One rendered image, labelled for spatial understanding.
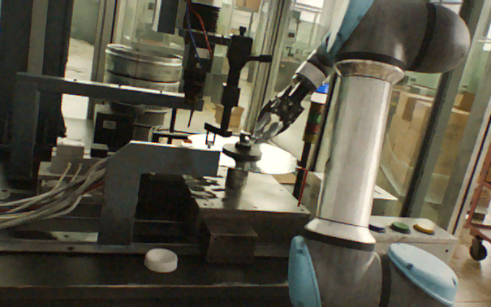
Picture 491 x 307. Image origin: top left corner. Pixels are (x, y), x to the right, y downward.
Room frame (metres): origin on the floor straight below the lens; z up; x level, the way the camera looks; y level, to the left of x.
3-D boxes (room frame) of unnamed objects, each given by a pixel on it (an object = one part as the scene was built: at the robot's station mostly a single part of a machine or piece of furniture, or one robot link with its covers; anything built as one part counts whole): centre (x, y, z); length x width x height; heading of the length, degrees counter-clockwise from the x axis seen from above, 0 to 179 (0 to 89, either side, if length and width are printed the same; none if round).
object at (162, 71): (1.90, 0.44, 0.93); 0.31 x 0.31 x 0.36
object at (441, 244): (1.06, -0.39, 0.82); 0.28 x 0.11 x 0.15; 111
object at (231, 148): (1.25, 0.00, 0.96); 0.11 x 0.11 x 0.03
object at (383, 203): (1.32, -0.34, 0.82); 0.18 x 0.18 x 0.15; 21
